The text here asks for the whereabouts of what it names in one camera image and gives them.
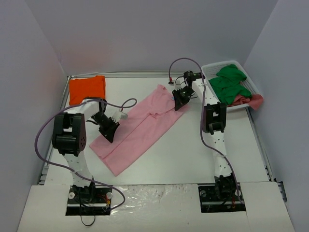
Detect white plastic basket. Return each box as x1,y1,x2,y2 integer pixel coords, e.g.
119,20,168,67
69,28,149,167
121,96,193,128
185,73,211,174
201,60,264,111

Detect dark pink t shirt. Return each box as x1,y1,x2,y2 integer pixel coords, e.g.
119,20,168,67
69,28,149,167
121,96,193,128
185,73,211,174
228,94,264,110

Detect folded orange t shirt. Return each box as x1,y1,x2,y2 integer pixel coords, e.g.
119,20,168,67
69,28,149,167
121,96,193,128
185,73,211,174
69,75,106,105

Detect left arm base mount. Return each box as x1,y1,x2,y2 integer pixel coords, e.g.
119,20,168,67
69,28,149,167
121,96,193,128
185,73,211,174
65,186,112,216

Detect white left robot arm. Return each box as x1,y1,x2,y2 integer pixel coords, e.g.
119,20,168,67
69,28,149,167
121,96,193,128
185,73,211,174
52,97,123,202

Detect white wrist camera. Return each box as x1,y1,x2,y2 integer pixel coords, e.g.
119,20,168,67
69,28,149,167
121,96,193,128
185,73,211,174
169,80,184,91
111,111,128,123

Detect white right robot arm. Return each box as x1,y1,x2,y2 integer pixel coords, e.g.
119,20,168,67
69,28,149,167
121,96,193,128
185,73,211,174
172,71,236,200

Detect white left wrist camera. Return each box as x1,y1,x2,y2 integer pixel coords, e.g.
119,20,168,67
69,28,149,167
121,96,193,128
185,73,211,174
111,111,128,123

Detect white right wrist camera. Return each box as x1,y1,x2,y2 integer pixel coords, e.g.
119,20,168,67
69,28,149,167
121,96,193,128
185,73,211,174
169,80,184,91

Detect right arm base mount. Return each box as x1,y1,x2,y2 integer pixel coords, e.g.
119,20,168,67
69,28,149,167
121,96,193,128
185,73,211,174
198,184,246,213

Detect green t shirt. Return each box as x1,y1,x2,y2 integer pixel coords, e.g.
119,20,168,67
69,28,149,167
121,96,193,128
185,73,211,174
209,64,252,105

